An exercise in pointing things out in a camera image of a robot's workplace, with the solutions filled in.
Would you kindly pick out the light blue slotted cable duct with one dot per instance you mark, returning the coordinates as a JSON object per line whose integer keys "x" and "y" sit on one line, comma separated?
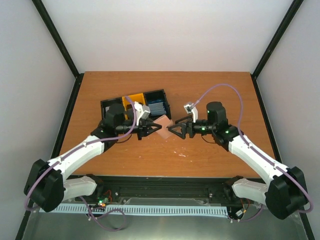
{"x": 164, "y": 210}

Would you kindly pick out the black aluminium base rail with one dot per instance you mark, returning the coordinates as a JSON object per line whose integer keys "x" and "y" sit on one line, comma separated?
{"x": 162, "y": 190}

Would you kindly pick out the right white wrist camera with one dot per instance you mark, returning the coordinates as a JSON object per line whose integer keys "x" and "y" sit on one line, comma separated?
{"x": 191, "y": 109}

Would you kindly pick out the blue card stack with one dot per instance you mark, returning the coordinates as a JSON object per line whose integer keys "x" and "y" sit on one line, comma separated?
{"x": 157, "y": 107}

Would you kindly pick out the right connector with wires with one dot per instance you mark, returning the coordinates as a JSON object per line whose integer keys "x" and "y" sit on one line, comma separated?
{"x": 245, "y": 204}

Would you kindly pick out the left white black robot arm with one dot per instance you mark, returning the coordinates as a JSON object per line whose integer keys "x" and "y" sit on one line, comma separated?
{"x": 48, "y": 183}

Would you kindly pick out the black frame post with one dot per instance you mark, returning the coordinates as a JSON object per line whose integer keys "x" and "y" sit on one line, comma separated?
{"x": 281, "y": 29}
{"x": 47, "y": 20}

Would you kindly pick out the black card bin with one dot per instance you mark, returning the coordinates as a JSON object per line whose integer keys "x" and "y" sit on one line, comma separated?
{"x": 105, "y": 105}
{"x": 158, "y": 94}

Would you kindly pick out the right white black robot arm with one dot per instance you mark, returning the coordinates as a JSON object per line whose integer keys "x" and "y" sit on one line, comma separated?
{"x": 264, "y": 165}

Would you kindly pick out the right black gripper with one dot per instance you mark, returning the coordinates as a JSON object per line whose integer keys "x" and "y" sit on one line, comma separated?
{"x": 183, "y": 126}

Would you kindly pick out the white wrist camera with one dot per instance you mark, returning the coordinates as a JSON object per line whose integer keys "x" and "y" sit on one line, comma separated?
{"x": 142, "y": 112}
{"x": 191, "y": 109}

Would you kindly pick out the pink leather card holder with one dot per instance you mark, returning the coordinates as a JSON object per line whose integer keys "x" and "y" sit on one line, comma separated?
{"x": 165, "y": 122}

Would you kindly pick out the right black frame post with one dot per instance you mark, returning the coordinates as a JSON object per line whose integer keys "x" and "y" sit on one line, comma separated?
{"x": 281, "y": 29}

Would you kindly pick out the left black card bin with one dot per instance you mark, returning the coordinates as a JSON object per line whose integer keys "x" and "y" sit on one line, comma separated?
{"x": 105, "y": 105}

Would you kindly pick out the left black frame post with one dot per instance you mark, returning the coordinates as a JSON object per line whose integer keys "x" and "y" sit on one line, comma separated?
{"x": 47, "y": 20}

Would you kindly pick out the yellow middle card bin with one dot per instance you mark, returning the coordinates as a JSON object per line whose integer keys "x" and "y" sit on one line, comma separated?
{"x": 128, "y": 109}

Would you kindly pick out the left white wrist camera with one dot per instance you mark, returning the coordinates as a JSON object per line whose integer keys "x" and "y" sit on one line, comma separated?
{"x": 142, "y": 112}

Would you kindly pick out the left controller board with wires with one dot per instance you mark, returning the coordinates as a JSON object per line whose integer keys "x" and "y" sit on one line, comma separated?
{"x": 105, "y": 199}

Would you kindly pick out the right black card bin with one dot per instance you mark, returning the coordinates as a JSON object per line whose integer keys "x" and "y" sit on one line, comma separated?
{"x": 158, "y": 94}

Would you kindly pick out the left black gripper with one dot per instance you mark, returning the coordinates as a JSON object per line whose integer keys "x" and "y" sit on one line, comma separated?
{"x": 141, "y": 128}

